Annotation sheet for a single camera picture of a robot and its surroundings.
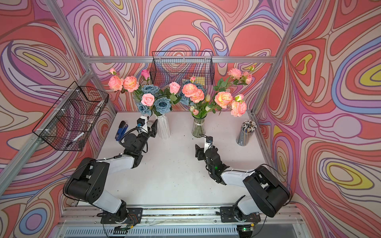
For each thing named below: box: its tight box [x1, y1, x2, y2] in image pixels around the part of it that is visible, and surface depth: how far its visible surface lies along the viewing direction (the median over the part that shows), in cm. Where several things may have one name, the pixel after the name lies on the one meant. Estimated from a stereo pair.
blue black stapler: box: [115, 120, 129, 142], surface depth 107 cm
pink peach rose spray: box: [108, 67, 140, 94], surface depth 68 cm
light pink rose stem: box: [140, 93, 155, 110], surface depth 64 cm
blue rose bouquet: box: [132, 81, 182, 117], surface depth 75 cm
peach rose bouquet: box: [181, 64, 256, 119], surface depth 76 cm
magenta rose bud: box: [140, 69, 151, 81], surface depth 78 cm
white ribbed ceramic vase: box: [155, 115, 171, 140], surface depth 94 cm
